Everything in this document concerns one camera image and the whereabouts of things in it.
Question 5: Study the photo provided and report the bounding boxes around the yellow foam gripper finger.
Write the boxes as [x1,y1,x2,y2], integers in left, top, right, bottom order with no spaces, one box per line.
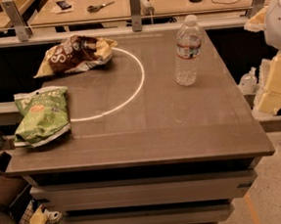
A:
[257,50,281,115]
[244,7,267,32]

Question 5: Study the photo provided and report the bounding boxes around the brown chip bag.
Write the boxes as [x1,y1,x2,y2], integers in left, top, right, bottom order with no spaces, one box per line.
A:
[35,35,117,78]

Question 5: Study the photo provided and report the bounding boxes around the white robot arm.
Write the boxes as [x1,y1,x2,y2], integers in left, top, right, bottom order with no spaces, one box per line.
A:
[244,0,281,115]

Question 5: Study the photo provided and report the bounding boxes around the green chip bag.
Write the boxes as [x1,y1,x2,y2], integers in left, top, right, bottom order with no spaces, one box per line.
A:
[14,85,71,148]

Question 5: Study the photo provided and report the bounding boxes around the hand sanitizer bottle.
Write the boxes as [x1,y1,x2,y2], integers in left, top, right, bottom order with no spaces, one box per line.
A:
[238,67,258,95]

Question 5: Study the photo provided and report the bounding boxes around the clear plastic water bottle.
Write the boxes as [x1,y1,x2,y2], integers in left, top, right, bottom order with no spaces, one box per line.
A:
[175,14,203,86]

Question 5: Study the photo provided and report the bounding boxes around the white power strip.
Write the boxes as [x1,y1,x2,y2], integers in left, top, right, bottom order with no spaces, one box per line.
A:
[140,0,155,16]

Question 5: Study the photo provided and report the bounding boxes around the scissors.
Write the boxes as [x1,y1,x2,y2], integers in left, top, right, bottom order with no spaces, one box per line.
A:
[86,1,115,13]

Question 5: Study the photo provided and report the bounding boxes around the black phone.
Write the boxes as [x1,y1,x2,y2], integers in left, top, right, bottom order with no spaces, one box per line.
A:
[56,1,71,10]

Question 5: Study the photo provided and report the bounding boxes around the grey drawer cabinet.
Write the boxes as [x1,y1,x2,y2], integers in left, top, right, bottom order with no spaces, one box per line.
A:
[23,155,268,224]

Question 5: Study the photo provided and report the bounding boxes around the yellow sponge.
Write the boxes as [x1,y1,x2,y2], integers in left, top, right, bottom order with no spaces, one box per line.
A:
[29,208,48,224]

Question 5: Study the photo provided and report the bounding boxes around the brown chair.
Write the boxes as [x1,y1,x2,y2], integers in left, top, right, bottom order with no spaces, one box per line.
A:
[0,152,27,209]

